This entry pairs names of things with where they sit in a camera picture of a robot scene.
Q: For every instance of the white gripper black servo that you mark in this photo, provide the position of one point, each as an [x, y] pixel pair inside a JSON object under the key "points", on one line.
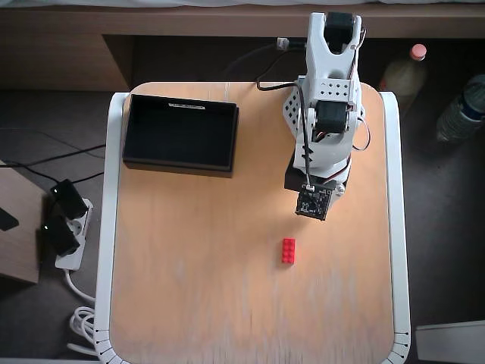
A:
{"points": [[340, 190]]}

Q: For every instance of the red lego block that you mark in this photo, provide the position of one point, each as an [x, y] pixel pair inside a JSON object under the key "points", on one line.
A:
{"points": [[288, 250]]}

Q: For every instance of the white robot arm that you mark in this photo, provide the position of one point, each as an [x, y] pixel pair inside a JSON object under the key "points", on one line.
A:
{"points": [[329, 68]]}

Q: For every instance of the black rectangular bin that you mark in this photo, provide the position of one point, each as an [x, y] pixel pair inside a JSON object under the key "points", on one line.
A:
{"points": [[178, 132]]}

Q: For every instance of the yellow bottle with pink cap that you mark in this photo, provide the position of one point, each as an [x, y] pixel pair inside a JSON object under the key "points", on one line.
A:
{"points": [[403, 79]]}

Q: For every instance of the clear plastic water bottle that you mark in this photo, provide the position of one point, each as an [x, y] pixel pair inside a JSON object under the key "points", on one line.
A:
{"points": [[458, 113]]}

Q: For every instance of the white box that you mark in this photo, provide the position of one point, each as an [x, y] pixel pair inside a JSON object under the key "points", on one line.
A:
{"points": [[454, 341]]}

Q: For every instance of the black power adapter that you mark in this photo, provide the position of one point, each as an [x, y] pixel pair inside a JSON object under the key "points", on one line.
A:
{"points": [[60, 235], [70, 197]]}

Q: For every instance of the white power strip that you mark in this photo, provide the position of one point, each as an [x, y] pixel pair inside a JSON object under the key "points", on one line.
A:
{"points": [[74, 259]]}

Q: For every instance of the light wooden box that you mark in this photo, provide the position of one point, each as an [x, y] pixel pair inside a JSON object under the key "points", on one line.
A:
{"points": [[19, 246]]}

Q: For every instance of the black flat object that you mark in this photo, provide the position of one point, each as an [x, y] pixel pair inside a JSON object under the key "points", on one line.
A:
{"points": [[7, 220]]}

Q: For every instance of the black wrist camera circuit board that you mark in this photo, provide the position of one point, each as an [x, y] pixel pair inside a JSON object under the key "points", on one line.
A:
{"points": [[312, 206]]}

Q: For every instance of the white table frame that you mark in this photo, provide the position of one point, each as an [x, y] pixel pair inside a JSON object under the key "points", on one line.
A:
{"points": [[108, 189]]}

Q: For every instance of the brown wooden bed frame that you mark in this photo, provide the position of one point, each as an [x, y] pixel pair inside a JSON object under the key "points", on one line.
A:
{"points": [[57, 57]]}

